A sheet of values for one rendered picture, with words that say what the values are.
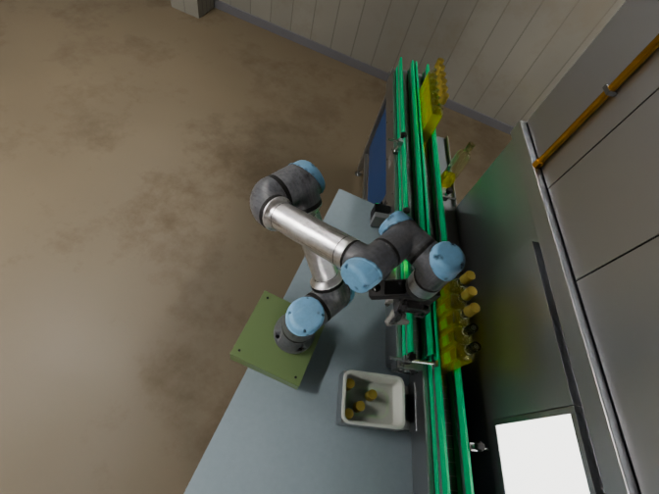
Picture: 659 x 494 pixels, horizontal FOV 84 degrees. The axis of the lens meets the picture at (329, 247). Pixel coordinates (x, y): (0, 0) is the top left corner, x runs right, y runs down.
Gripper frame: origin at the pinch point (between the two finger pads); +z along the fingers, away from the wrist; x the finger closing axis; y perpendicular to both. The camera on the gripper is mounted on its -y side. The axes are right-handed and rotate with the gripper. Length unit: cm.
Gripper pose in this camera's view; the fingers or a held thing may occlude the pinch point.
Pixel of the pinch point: (385, 313)
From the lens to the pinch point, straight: 108.0
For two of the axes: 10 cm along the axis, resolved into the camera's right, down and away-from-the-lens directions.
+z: -2.0, 5.0, 8.4
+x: 0.8, -8.5, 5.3
